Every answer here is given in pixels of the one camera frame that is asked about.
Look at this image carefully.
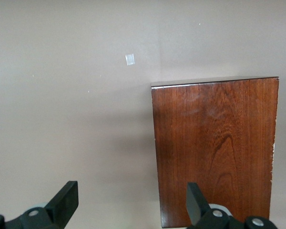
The dark brown wooden cabinet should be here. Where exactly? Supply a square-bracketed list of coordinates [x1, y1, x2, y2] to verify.
[150, 76, 280, 229]

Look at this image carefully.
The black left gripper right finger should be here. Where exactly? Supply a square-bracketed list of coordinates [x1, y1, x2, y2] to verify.
[186, 182, 278, 229]

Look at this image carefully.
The small clear tape patch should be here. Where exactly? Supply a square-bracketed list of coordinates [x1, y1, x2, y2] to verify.
[124, 53, 136, 66]

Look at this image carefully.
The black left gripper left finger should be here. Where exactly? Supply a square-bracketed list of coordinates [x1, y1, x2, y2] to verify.
[0, 180, 79, 229]

